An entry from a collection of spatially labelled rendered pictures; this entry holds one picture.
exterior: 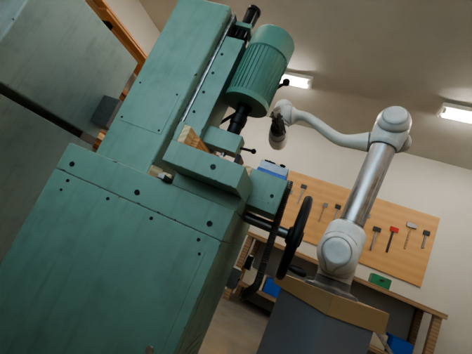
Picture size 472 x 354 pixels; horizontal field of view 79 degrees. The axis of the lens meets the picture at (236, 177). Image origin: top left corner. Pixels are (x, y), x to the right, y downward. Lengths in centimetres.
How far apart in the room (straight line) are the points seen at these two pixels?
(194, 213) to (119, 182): 25
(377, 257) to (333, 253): 308
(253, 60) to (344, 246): 76
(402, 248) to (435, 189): 90
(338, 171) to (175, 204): 374
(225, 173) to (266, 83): 49
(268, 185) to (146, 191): 37
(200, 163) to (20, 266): 61
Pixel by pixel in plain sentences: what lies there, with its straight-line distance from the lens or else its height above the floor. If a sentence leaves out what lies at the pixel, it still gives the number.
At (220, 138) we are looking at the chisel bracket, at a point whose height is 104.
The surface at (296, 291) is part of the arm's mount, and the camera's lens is 139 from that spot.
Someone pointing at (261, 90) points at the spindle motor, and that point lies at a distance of 108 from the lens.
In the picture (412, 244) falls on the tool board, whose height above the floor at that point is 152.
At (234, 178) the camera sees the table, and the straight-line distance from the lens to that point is 69.
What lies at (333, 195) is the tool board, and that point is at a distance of 428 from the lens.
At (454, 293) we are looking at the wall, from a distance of 446.
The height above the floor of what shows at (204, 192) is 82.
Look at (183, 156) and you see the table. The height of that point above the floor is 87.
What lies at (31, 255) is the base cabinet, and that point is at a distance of 103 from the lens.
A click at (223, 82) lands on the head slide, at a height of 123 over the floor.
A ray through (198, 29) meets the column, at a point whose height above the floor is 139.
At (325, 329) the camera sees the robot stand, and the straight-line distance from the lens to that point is 129.
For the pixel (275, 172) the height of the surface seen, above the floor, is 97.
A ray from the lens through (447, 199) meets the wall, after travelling 459.
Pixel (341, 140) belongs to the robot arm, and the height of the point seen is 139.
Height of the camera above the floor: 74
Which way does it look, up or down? 11 degrees up
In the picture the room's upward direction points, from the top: 23 degrees clockwise
